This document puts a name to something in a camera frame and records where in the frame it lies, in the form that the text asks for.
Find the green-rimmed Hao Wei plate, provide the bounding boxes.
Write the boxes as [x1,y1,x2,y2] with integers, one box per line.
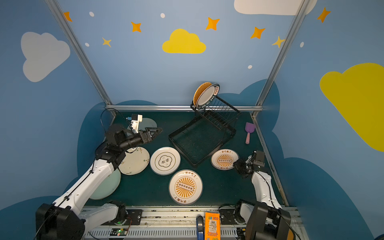
[195,84,220,109]

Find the woven bamboo plate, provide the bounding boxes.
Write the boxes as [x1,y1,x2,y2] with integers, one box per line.
[193,82,212,106]

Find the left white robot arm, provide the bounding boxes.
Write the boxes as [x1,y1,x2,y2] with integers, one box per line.
[35,124,163,240]

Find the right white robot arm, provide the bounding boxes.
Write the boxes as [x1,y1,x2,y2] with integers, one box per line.
[234,151,300,240]

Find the sunburst plate near rack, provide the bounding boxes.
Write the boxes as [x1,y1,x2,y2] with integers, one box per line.
[211,149,239,171]

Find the grey-green plain plate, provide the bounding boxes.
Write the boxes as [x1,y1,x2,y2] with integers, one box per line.
[139,118,157,131]

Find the cream floral plate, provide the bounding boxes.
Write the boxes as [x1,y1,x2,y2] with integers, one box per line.
[119,147,150,176]

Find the white plate, black flower outline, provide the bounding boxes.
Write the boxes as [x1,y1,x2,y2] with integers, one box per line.
[150,147,181,176]

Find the front sunburst plate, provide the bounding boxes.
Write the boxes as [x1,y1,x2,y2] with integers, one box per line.
[169,170,203,206]

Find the mint green leaf plate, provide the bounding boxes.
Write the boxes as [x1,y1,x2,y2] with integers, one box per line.
[90,176,121,200]

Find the orange box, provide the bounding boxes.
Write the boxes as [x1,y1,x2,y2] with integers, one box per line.
[205,212,221,240]

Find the small green circuit board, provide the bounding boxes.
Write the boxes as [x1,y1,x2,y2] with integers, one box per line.
[110,228,128,237]

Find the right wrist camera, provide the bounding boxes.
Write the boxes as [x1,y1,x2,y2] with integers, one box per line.
[251,151,265,170]

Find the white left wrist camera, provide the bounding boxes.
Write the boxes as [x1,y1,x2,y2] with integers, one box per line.
[126,114,143,134]

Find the black wire dish rack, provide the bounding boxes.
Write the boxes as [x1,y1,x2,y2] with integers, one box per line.
[169,97,241,168]

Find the purple scoop, pink handle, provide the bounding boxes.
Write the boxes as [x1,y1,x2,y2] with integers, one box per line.
[245,122,256,145]

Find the aluminium frame rail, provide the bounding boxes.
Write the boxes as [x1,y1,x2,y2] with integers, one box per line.
[105,105,263,112]

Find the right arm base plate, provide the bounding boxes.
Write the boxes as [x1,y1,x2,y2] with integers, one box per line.
[219,209,239,225]

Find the blue tool handle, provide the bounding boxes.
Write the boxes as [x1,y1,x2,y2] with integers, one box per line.
[196,215,205,240]

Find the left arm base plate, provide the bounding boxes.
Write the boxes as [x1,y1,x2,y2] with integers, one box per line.
[115,209,143,226]

